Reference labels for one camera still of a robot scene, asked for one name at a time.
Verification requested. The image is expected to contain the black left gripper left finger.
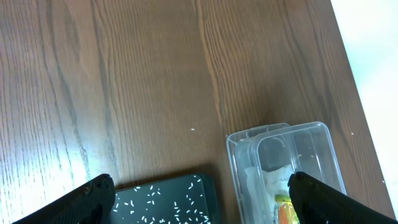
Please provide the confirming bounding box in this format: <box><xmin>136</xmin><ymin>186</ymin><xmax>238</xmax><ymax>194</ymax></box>
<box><xmin>16</xmin><ymin>174</ymin><xmax>116</xmax><ymax>224</ymax></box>

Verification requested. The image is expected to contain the black plastic tray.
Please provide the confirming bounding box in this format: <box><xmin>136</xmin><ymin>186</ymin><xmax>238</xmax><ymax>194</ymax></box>
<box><xmin>108</xmin><ymin>172</ymin><xmax>222</xmax><ymax>224</ymax></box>

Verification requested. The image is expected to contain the clear plastic container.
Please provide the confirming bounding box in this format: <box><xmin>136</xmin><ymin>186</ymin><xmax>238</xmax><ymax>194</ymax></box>
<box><xmin>226</xmin><ymin>121</ymin><xmax>348</xmax><ymax>224</ymax></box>

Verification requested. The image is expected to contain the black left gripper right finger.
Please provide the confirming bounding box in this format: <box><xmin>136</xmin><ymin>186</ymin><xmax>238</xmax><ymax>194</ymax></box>
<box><xmin>288</xmin><ymin>172</ymin><xmax>397</xmax><ymax>224</ymax></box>

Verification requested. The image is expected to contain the white paper napkin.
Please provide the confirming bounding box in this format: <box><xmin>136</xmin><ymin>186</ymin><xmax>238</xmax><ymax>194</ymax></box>
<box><xmin>244</xmin><ymin>164</ymin><xmax>294</xmax><ymax>223</ymax></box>

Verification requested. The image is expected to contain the yellow green snack wrapper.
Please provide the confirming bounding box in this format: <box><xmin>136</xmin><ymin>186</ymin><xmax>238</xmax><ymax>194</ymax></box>
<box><xmin>275</xmin><ymin>194</ymin><xmax>300</xmax><ymax>224</ymax></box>

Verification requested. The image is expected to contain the white rice pile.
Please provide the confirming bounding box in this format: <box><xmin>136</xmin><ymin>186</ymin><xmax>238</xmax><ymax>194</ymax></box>
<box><xmin>112</xmin><ymin>174</ymin><xmax>212</xmax><ymax>224</ymax></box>

